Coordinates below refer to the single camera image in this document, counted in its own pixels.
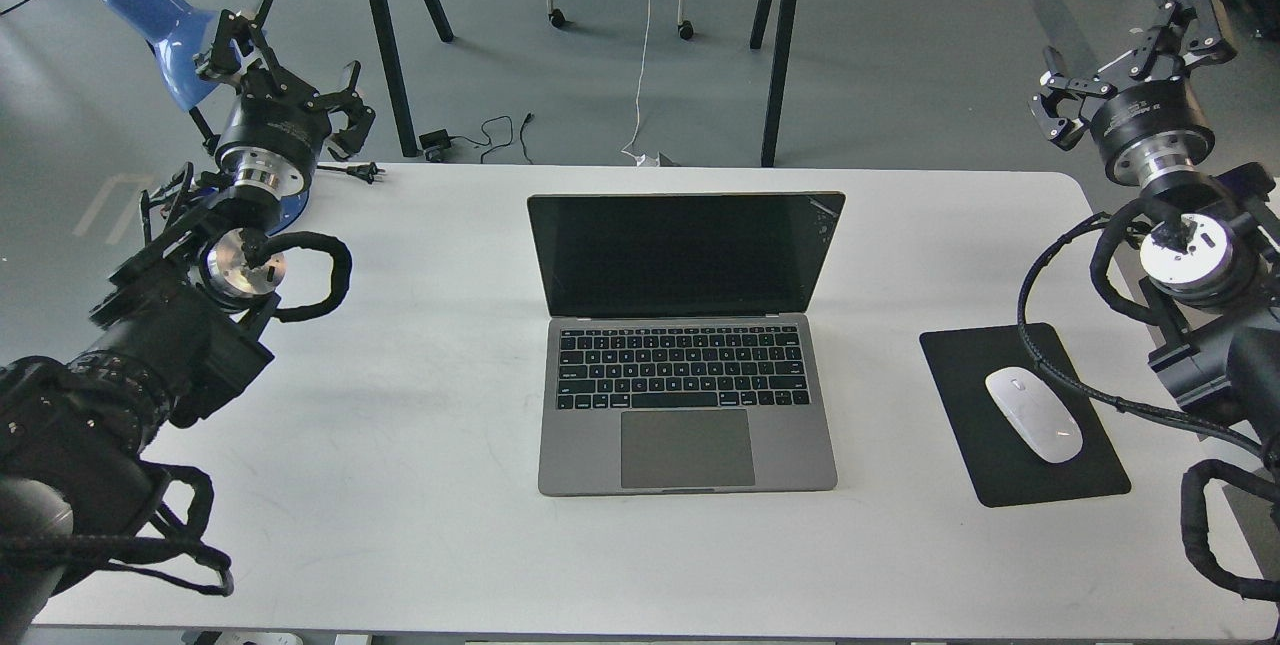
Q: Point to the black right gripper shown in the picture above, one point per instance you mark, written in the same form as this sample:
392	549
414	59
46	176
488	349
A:
1153	127

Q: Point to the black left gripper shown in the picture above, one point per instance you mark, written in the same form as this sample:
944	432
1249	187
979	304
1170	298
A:
278	122

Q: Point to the grey laptop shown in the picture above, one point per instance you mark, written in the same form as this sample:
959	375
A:
679	355

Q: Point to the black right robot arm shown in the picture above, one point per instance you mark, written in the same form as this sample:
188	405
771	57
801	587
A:
1193	255

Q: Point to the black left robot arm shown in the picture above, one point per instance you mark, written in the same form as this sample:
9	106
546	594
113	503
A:
181	337

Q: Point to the black plug on table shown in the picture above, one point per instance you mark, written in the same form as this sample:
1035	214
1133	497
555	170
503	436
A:
366	172

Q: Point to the white computer mouse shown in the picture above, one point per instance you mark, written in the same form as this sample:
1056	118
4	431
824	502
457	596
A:
1036	413

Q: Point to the black mouse pad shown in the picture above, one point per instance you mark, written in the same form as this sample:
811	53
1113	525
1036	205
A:
1004	468

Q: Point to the black power adapter with cable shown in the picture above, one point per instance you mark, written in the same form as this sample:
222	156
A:
436	143

